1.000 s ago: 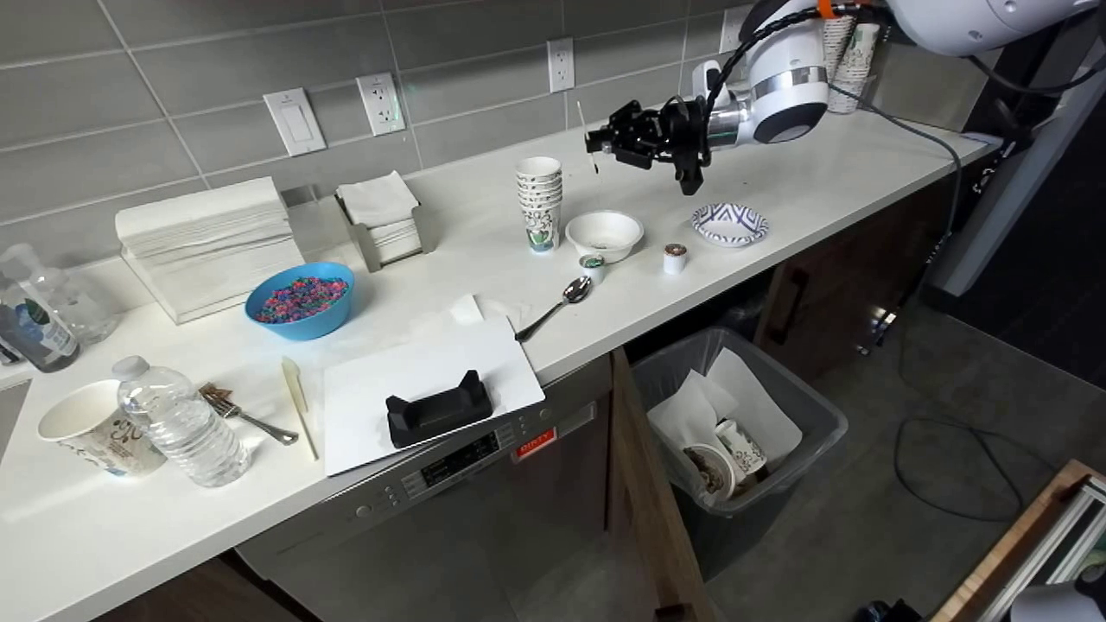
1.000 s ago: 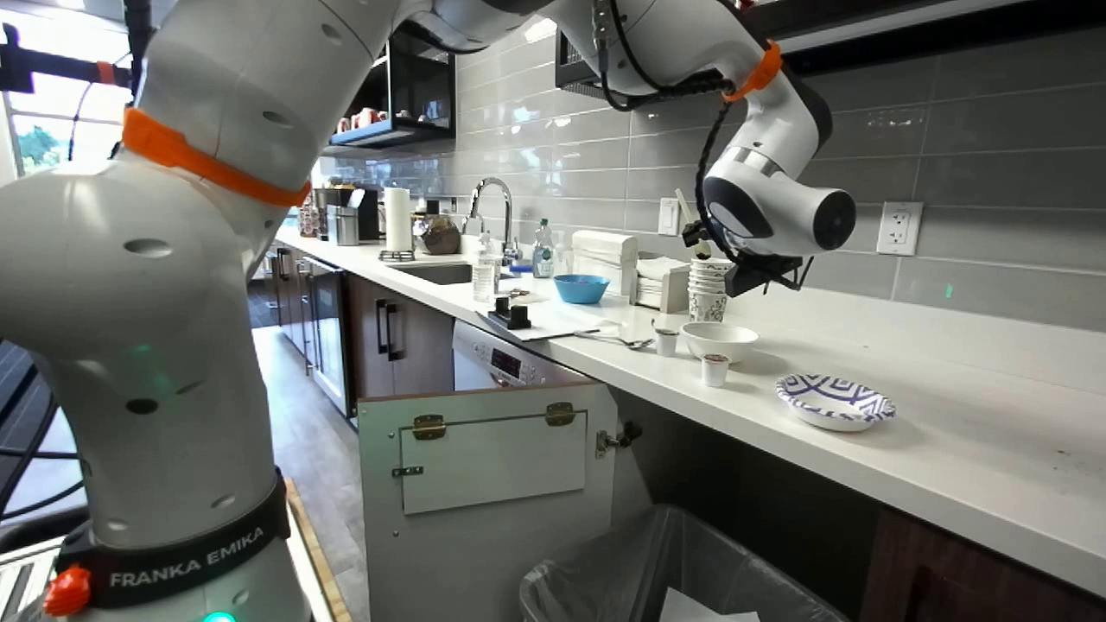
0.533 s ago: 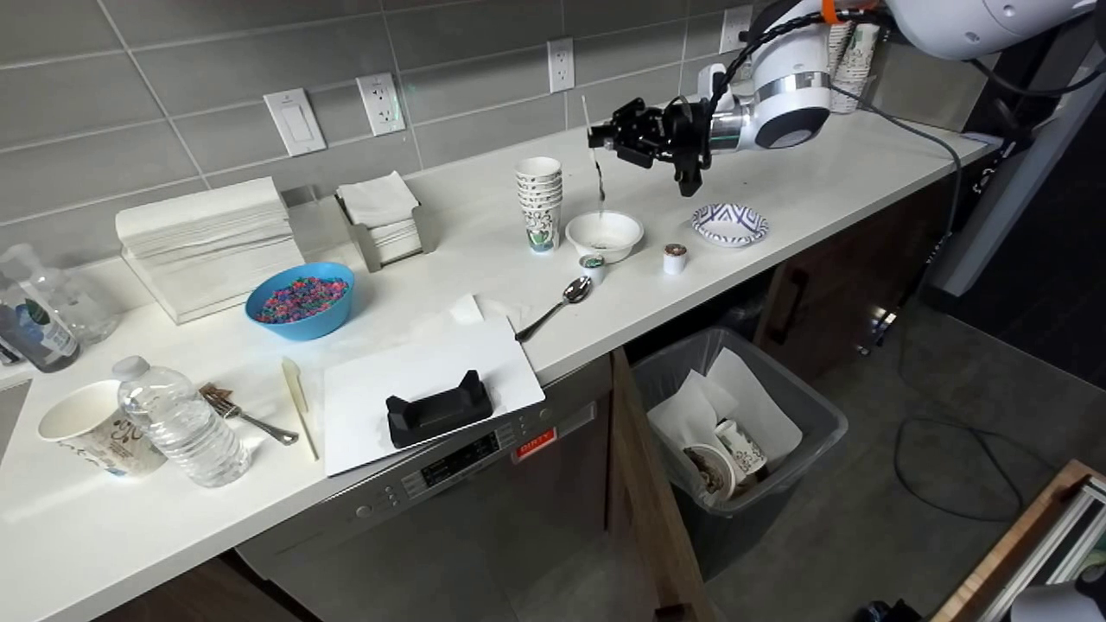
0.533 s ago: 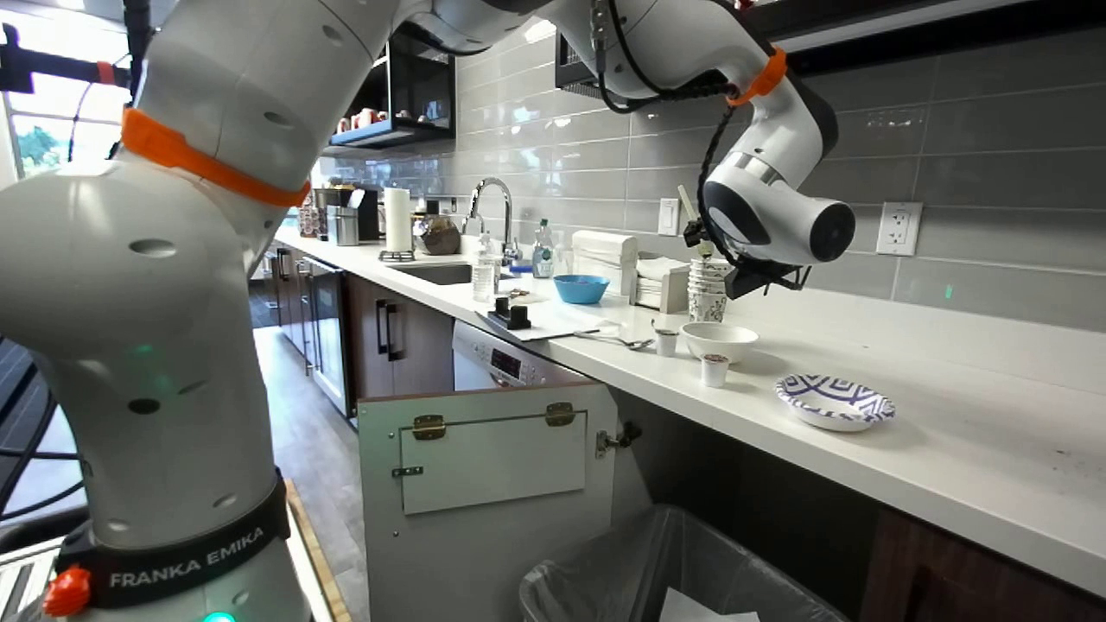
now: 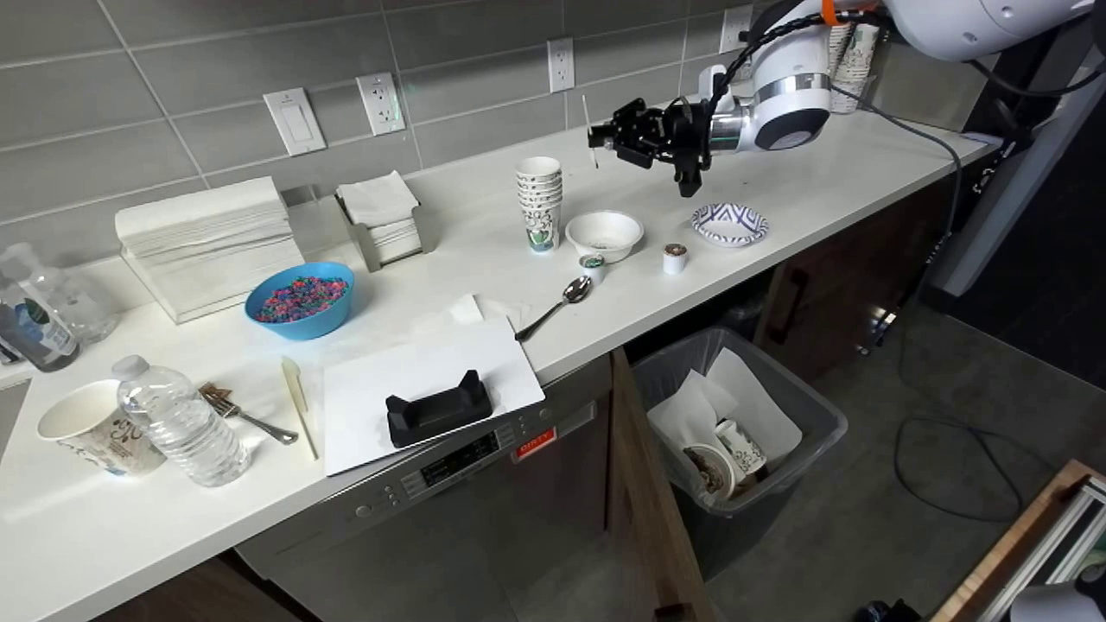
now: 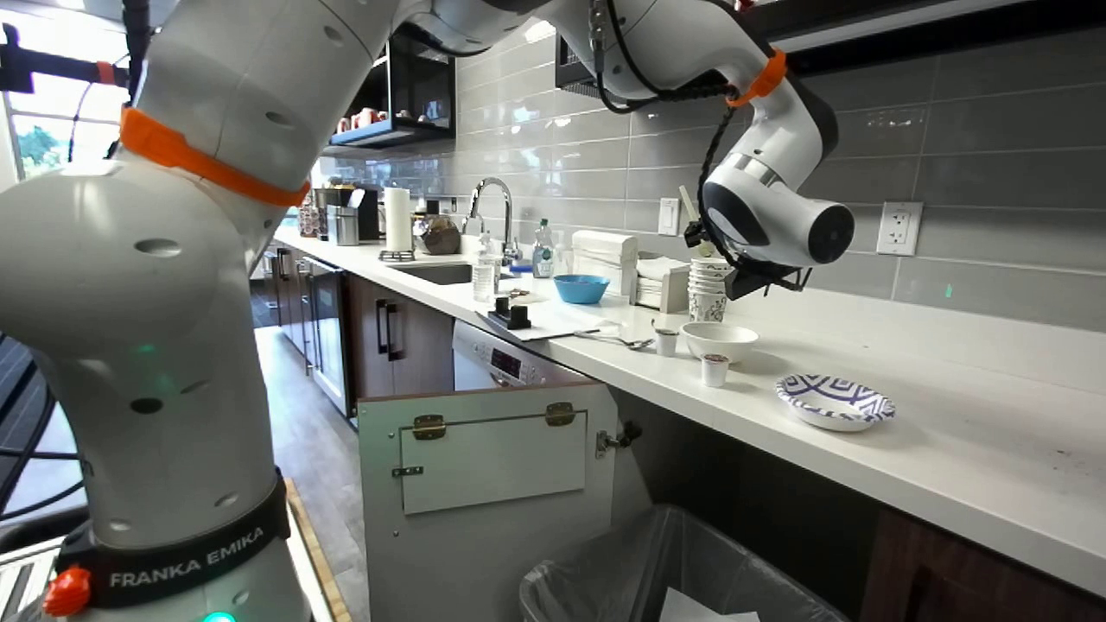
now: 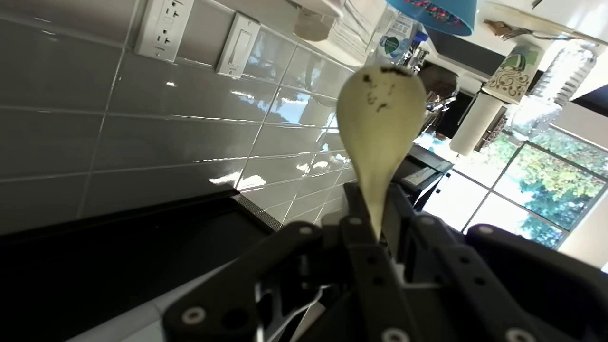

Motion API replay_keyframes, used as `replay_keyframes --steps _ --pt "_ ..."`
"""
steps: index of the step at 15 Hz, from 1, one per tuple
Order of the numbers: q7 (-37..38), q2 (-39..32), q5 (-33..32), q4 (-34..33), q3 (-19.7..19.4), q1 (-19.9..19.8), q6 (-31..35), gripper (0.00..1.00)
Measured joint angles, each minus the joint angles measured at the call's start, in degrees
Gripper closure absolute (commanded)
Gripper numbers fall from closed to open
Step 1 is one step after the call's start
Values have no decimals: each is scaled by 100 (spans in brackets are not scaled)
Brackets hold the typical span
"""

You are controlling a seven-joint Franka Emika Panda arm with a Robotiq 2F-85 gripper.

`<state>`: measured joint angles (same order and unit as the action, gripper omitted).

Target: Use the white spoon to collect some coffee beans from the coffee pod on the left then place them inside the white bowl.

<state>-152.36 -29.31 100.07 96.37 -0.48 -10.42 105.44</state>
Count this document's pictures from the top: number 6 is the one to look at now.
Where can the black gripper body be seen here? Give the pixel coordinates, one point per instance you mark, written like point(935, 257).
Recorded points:
point(764, 282)

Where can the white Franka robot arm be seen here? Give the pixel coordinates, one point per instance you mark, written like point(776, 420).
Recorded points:
point(176, 290)

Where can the white bowl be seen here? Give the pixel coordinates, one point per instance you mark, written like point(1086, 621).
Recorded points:
point(721, 340)

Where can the white coffee pod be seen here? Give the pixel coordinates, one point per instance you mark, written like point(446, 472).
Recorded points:
point(670, 345)
point(717, 370)

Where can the blue bowl with candies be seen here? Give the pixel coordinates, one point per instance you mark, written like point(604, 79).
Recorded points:
point(583, 292)

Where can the glass coffee pot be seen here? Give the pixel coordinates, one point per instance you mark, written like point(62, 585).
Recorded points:
point(438, 230)

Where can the dark coffee machine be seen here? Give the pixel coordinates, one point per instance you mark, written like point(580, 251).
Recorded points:
point(348, 216)

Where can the stack of printed paper cups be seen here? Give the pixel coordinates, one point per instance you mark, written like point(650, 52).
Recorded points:
point(711, 300)

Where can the small white napkin box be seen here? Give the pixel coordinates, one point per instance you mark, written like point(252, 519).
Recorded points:
point(657, 290)

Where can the blue patterned paper plate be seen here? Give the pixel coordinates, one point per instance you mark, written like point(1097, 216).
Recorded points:
point(833, 403)

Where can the clear bottle blue label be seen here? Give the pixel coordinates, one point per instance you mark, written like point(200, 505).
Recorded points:
point(544, 251)

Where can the white board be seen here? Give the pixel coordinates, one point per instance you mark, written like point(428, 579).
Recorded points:
point(540, 328)

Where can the chrome gooseneck faucet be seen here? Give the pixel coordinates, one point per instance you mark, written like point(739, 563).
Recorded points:
point(511, 225)

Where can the black plastic holder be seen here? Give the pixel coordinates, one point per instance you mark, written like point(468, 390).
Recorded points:
point(513, 312)

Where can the clear plastic water bottle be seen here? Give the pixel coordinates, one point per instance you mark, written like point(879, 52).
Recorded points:
point(484, 271)

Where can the steel dishwasher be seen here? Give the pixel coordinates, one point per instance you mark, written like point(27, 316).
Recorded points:
point(505, 369)

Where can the steel sink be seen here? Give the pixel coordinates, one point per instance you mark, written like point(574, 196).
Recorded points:
point(435, 274)

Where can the dark base cabinet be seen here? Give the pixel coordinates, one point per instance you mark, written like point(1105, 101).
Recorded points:
point(428, 347)

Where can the paper towel roll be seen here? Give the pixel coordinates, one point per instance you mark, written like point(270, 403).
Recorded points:
point(398, 223)

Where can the gray trash bin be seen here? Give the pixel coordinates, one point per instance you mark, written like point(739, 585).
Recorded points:
point(646, 566)

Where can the white paper sheets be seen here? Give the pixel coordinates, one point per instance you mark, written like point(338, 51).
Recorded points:
point(703, 610)

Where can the open cabinet door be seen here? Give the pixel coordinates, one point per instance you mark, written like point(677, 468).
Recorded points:
point(484, 556)

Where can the wooden base cabinet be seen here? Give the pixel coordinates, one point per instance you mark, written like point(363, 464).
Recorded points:
point(980, 588)

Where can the black mounting bar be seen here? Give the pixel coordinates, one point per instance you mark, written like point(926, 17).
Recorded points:
point(45, 72)

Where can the white wall outlet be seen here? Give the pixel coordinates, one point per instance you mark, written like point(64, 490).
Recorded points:
point(670, 216)
point(899, 230)

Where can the long dark wall shelf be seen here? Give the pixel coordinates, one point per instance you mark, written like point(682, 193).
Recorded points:
point(922, 24)

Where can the open wall cabinet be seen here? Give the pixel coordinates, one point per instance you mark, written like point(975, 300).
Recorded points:
point(420, 87)

